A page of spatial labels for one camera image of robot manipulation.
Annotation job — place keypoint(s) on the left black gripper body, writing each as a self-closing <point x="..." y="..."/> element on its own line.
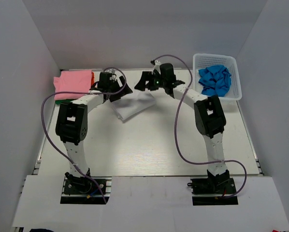
<point x="114" y="87"/>

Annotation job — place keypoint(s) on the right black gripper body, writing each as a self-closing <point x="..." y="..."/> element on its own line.
<point x="156" y="82"/>

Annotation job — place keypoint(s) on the white t shirt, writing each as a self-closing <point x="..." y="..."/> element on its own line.
<point x="132" y="104"/>

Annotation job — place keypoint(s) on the blue t shirt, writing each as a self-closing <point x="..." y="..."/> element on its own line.
<point x="215" y="80"/>

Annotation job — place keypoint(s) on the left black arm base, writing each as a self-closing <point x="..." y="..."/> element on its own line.
<point x="82" y="191"/>

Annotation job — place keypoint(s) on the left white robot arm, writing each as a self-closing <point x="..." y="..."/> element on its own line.
<point x="72" y="121"/>

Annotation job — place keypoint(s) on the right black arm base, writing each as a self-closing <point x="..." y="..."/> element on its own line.
<point x="204" y="193"/>

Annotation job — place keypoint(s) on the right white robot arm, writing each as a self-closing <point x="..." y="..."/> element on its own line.
<point x="209" y="116"/>

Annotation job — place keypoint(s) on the folded orange t shirt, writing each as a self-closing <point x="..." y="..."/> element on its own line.
<point x="92" y="78"/>

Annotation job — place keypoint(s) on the folded pink t shirt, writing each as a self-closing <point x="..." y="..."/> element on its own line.
<point x="73" y="81"/>

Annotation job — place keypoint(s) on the folded green t shirt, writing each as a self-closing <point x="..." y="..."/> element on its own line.
<point x="58" y="102"/>

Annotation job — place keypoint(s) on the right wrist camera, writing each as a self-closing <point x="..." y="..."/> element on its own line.
<point x="156" y="66"/>

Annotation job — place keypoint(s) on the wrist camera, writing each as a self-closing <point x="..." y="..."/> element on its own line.
<point x="156" y="66"/>
<point x="112" y="71"/>

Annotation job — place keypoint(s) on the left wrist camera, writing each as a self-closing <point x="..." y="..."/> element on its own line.
<point x="112" y="71"/>

